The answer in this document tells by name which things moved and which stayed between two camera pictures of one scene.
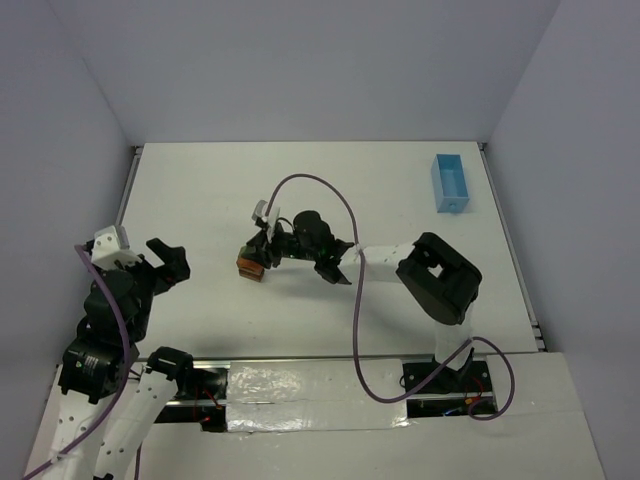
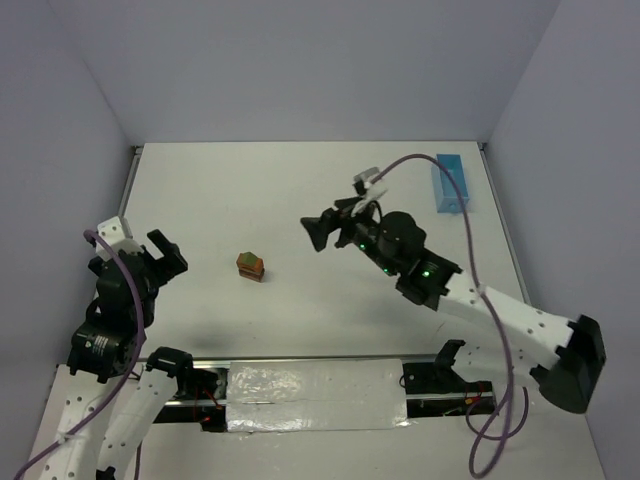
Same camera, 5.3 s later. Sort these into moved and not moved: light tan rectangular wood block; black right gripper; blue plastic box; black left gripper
Moved: black right gripper
Not moved: light tan rectangular wood block; blue plastic box; black left gripper
